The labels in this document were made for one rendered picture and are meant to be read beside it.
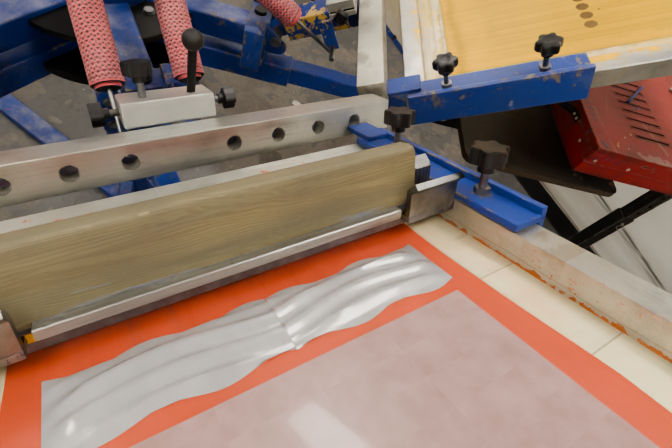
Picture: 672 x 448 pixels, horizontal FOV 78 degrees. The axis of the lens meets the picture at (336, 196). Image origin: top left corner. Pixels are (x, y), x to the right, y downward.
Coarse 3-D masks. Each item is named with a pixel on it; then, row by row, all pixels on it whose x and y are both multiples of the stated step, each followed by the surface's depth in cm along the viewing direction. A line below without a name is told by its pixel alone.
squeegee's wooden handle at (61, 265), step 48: (192, 192) 36; (240, 192) 37; (288, 192) 40; (336, 192) 42; (384, 192) 46; (0, 240) 30; (48, 240) 30; (96, 240) 32; (144, 240) 34; (192, 240) 36; (240, 240) 38; (0, 288) 30; (48, 288) 31; (96, 288) 33
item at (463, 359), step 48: (384, 240) 49; (480, 288) 42; (336, 336) 36; (384, 336) 36; (432, 336) 36; (480, 336) 36; (528, 336) 36; (336, 384) 32; (384, 384) 32; (432, 384) 32; (480, 384) 32; (528, 384) 32; (576, 384) 32; (624, 384) 32; (384, 432) 29; (432, 432) 29; (480, 432) 29; (528, 432) 29; (576, 432) 29; (624, 432) 29
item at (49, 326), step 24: (384, 216) 45; (288, 240) 41; (312, 240) 41; (216, 264) 38; (240, 264) 38; (144, 288) 35; (168, 288) 35; (192, 288) 36; (72, 312) 32; (96, 312) 32; (120, 312) 33; (48, 336) 31
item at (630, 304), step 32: (288, 160) 60; (160, 192) 51; (0, 224) 45; (32, 224) 45; (480, 224) 48; (512, 256) 45; (544, 256) 42; (576, 256) 41; (576, 288) 40; (608, 288) 37; (640, 288) 37; (608, 320) 38; (640, 320) 35
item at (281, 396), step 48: (240, 288) 41; (96, 336) 36; (144, 336) 36; (240, 384) 32; (288, 384) 32; (0, 432) 28; (144, 432) 28; (192, 432) 28; (240, 432) 28; (288, 432) 28; (336, 432) 28
